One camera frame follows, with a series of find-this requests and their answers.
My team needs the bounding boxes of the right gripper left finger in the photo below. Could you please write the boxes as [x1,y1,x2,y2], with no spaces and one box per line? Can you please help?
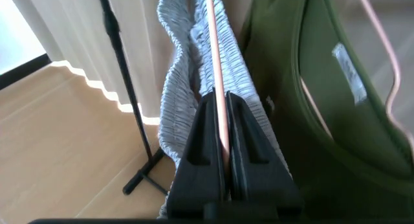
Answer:
[166,91,227,218]

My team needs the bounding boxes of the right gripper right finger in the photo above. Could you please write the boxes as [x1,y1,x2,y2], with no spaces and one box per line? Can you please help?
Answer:
[225,90,305,218]

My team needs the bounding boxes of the pale grey shorts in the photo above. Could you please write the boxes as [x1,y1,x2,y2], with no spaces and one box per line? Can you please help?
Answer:
[156,0,290,218]

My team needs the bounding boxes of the green printed shirt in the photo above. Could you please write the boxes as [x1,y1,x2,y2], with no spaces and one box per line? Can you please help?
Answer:
[237,0,414,218]

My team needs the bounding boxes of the pink clothes hanger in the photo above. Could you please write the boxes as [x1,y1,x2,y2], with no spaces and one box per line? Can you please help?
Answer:
[204,0,231,173]
[299,0,414,147]

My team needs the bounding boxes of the black clothes rack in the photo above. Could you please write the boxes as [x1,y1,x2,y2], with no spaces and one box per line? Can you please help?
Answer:
[96,0,169,196]

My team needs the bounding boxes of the beige curtain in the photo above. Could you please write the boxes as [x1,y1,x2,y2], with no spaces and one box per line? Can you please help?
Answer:
[6,0,256,120]

